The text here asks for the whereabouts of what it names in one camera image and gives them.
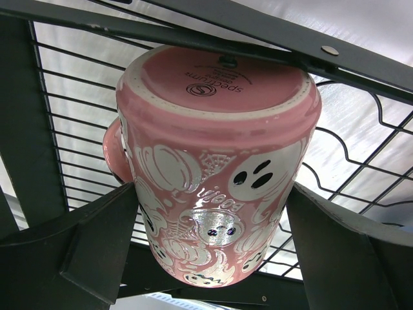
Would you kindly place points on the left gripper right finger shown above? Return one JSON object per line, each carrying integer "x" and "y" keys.
{"x": 348, "y": 261}

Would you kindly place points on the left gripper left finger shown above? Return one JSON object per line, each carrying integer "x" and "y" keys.
{"x": 74, "y": 261}

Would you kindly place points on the pink ghost pattern mug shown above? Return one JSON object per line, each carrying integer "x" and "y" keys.
{"x": 212, "y": 145}

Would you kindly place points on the black wire dish rack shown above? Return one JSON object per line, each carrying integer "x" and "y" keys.
{"x": 360, "y": 156}

